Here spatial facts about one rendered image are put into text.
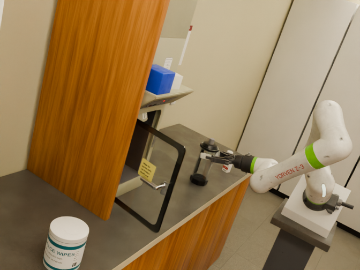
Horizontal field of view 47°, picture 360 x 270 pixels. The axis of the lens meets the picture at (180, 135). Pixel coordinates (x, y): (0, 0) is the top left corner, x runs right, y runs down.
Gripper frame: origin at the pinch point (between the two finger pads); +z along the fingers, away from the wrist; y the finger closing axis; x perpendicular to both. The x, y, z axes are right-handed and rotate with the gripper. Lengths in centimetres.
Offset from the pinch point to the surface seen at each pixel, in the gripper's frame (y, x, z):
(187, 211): 33.2, 20.2, -6.9
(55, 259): 111, 12, 3
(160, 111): 33.6, -26.2, 13.0
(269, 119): -246, 23, 37
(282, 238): -12, 41, -45
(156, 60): 53, -52, 5
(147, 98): 66, -38, 0
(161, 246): 49, 34, -3
